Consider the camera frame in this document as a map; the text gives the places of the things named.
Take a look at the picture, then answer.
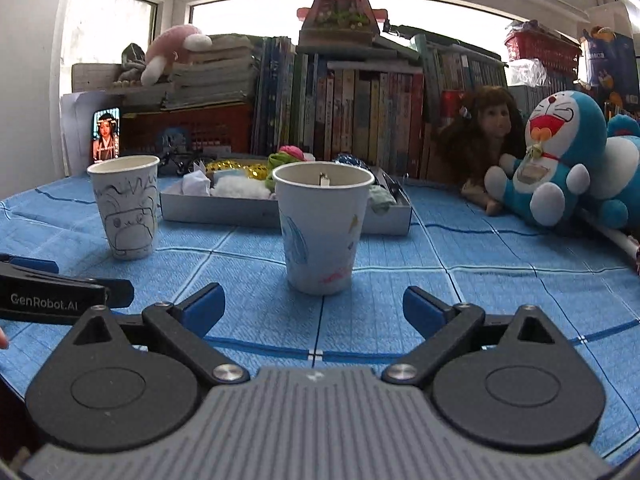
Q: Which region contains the black binder clip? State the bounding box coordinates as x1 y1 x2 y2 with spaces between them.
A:
379 169 406 196

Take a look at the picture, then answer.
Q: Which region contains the lime green cloth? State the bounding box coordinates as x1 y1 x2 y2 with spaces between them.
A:
264 153 301 196

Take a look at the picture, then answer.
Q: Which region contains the pink plush toy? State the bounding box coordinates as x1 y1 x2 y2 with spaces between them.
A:
139 23 214 86

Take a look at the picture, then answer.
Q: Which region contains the paper cup with black drawing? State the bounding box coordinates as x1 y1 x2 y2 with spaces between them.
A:
87 154 161 261

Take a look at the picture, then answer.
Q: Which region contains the white shallow cardboard box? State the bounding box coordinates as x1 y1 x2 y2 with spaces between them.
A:
159 161 414 237

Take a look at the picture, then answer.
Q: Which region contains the paper cup with coloured drawing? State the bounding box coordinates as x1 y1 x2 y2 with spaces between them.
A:
271 161 376 296

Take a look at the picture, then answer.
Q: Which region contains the blue floral brocade pouch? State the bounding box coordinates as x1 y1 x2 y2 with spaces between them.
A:
332 152 372 169

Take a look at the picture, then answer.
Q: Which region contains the row of upright books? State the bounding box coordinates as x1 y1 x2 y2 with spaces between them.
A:
414 34 551 111
249 34 427 179

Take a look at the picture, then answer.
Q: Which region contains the white stick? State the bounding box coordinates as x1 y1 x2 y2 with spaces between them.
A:
584 209 640 272

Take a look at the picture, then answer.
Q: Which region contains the blue and white plush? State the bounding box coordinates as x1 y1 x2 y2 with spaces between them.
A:
575 113 640 234

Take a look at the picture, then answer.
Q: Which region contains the blue cat plush toy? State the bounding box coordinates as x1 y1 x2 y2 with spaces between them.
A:
483 89 609 228

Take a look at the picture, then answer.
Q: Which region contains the blue printed bag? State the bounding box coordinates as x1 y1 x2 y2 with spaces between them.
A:
579 24 640 121

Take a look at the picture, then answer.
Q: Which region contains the pink fuzzy scrunchie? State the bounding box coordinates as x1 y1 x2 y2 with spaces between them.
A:
277 145 317 164

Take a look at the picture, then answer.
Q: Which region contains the black toy bicycle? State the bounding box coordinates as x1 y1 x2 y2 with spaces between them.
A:
159 148 219 177

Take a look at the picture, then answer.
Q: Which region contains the white foam block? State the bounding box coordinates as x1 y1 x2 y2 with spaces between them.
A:
180 169 214 196

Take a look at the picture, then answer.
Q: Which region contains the red plastic basket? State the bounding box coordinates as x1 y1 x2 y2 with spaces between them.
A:
503 26 584 76

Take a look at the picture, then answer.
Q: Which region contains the white fluffy ball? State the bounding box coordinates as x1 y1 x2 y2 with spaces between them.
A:
212 175 271 200

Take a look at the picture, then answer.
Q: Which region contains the stack of magazines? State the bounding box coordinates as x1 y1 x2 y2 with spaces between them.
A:
162 33 259 110

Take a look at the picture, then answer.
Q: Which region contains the white paper sheet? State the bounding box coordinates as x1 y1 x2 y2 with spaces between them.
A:
59 91 96 177

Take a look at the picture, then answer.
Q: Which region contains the brown cardboard sheet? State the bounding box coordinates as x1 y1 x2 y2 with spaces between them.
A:
71 62 126 95

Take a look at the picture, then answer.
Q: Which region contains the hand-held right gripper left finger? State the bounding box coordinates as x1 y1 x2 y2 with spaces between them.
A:
74 282 250 385

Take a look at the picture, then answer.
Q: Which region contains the grey elephant plush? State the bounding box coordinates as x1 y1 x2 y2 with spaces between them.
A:
117 42 149 84

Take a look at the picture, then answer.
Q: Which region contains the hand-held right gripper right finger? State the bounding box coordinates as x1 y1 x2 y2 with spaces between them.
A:
381 286 566 386

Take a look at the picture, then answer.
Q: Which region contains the brown haired doll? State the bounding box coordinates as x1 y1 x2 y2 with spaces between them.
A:
437 84 526 216

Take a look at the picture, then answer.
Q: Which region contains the green checked scrunchie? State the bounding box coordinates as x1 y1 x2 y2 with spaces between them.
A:
367 184 400 216

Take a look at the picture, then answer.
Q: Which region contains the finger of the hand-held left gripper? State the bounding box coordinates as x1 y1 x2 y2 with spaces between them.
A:
0 263 135 309
0 253 61 275

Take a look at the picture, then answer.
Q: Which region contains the gold sequin pouch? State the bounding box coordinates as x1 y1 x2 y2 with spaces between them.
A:
206 158 270 180

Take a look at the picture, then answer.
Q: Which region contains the clear plastic bag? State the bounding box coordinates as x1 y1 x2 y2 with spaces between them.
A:
504 57 549 89

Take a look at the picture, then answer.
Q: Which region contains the smartphone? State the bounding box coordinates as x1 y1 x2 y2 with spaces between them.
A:
91 106 123 164

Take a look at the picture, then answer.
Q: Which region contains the red plastic crate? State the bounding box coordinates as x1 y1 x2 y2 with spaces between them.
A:
119 104 256 157

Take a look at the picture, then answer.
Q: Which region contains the black folding stick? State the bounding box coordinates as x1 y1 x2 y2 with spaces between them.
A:
382 19 504 64

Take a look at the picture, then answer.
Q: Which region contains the red drink can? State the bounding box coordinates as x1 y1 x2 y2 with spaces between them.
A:
439 88 469 126

